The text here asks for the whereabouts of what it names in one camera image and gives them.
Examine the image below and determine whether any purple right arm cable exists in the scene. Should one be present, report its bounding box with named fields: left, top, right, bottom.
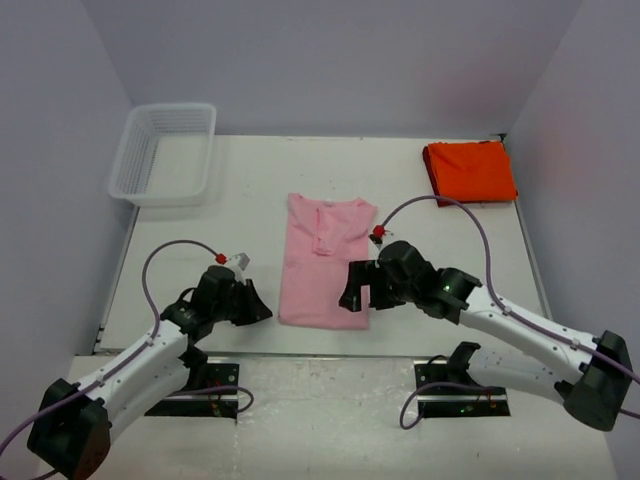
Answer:
left=370, top=195, right=640, bottom=419

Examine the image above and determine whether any pink t shirt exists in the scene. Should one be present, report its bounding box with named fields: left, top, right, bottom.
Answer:
left=278, top=193, right=377, bottom=331

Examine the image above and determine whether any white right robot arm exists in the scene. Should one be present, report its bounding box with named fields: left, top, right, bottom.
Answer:
left=339, top=241, right=633, bottom=432

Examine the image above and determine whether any orange folded t shirt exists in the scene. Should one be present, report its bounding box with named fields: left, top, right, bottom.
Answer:
left=427, top=141, right=518, bottom=203

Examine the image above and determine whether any white plastic basket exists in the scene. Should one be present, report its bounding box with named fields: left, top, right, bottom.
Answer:
left=108, top=102, right=217, bottom=208

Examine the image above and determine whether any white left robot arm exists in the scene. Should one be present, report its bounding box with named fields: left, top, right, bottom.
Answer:
left=27, top=266, right=272, bottom=479

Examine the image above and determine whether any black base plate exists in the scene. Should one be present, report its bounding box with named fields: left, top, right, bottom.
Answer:
left=414, top=342, right=510, bottom=419
left=144, top=359, right=241, bottom=419

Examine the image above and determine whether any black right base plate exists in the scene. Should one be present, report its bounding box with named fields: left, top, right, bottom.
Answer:
left=414, top=342, right=510, bottom=419

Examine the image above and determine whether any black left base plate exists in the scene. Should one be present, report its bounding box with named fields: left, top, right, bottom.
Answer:
left=144, top=359, right=241, bottom=419

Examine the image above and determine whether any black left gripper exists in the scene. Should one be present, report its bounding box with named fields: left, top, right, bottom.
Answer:
left=212, top=278, right=272, bottom=326

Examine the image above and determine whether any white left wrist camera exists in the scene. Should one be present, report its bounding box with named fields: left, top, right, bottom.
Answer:
left=225, top=252, right=250, bottom=275

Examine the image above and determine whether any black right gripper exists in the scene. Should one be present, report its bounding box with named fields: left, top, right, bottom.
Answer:
left=340, top=260, right=418, bottom=312

